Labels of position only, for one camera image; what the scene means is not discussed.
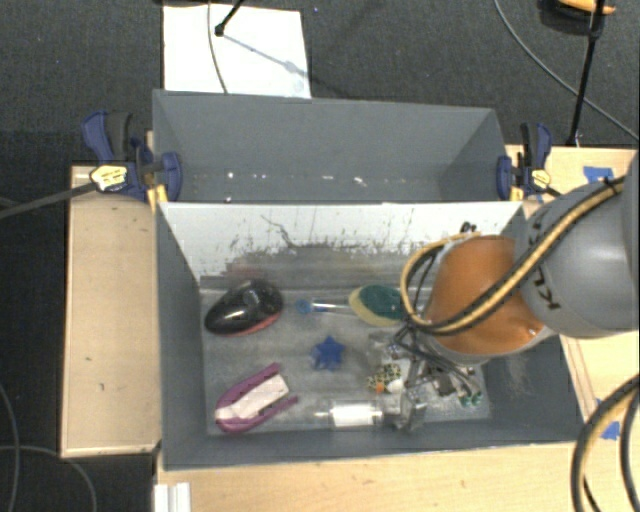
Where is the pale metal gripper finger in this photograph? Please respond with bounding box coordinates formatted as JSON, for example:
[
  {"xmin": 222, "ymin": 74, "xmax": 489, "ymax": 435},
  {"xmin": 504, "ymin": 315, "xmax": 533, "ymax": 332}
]
[{"xmin": 397, "ymin": 388, "xmax": 430, "ymax": 434}]

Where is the spotted toy animal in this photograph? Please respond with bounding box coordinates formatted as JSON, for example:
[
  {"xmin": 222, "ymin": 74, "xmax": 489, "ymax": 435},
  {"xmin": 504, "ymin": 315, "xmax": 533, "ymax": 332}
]
[{"xmin": 366, "ymin": 362, "xmax": 406, "ymax": 396}]

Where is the green and yellow oval sponge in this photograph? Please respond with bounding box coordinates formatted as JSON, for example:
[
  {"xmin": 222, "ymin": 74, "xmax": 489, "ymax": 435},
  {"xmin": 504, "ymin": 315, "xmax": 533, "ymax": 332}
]
[{"xmin": 348, "ymin": 283, "xmax": 409, "ymax": 329}]

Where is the blue star toy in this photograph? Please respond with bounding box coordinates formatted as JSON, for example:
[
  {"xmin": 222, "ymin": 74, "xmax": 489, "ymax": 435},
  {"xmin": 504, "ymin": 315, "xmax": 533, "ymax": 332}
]
[{"xmin": 308, "ymin": 334, "xmax": 348, "ymax": 373}]

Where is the blue tipped clear stick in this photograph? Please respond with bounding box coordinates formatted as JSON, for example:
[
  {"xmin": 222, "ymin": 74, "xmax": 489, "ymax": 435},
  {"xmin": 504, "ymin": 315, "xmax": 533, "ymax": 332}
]
[{"xmin": 293, "ymin": 298, "xmax": 354, "ymax": 316}]

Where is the black and red computer mouse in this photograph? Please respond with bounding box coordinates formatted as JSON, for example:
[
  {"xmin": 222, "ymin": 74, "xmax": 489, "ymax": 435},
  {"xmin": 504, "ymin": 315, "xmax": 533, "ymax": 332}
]
[{"xmin": 203, "ymin": 278, "xmax": 285, "ymax": 337}]

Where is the grey metal bin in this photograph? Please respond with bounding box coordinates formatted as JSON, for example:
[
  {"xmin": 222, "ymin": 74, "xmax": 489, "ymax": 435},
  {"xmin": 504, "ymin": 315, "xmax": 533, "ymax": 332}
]
[{"xmin": 151, "ymin": 88, "xmax": 587, "ymax": 471}]

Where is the pale wood flat board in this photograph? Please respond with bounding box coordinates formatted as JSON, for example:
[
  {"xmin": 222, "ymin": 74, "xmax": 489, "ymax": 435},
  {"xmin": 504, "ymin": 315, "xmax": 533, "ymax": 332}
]
[{"xmin": 59, "ymin": 163, "xmax": 164, "ymax": 459}]

